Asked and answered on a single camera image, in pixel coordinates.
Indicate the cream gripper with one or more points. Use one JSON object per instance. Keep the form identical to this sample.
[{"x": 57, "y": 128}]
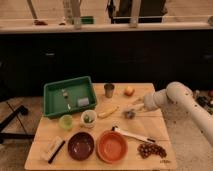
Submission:
[{"x": 134, "y": 108}]

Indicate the small grey towel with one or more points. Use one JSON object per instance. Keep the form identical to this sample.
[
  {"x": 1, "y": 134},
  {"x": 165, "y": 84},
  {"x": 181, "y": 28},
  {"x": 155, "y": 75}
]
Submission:
[{"x": 129, "y": 114}]

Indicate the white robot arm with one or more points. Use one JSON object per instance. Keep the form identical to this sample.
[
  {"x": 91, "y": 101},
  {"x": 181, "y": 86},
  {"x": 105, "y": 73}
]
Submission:
[{"x": 179, "y": 94}]

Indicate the orange fruit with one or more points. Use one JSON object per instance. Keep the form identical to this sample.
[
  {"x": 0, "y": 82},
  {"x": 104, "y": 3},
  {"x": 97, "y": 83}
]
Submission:
[{"x": 129, "y": 91}]

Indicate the yellow banana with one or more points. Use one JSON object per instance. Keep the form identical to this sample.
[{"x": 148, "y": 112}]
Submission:
[{"x": 108, "y": 112}]

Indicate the metal cup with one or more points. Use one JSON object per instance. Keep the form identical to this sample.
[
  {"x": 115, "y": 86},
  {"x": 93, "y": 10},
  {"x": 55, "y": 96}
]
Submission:
[{"x": 109, "y": 90}]

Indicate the bunch of brown grapes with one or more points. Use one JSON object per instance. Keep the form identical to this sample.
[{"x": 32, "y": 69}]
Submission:
[{"x": 147, "y": 149}]

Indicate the orange bowl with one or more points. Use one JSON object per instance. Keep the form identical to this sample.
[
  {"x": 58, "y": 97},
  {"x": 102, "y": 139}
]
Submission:
[{"x": 111, "y": 147}]

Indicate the white cup with green item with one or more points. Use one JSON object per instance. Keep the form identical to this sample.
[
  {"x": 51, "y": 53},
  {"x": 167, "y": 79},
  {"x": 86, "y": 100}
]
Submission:
[{"x": 88, "y": 118}]

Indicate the grey block in tray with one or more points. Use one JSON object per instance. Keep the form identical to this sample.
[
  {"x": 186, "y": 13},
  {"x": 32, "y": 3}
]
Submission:
[{"x": 83, "y": 102}]

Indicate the dark purple bowl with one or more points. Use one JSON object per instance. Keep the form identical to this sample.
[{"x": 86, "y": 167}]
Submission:
[{"x": 81, "y": 146}]

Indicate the light green cup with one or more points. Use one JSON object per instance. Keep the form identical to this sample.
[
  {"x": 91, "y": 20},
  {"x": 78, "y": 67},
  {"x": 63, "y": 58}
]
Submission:
[{"x": 65, "y": 122}]

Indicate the small items in tray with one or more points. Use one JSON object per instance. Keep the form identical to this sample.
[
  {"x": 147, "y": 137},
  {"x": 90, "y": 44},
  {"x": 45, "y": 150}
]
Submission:
[{"x": 65, "y": 95}]

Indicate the green plastic tray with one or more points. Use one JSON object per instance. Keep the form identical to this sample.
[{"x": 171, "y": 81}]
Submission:
[{"x": 54, "y": 104}]

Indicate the black chair base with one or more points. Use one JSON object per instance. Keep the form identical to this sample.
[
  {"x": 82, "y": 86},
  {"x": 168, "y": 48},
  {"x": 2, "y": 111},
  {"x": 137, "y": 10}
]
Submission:
[{"x": 7, "y": 121}]

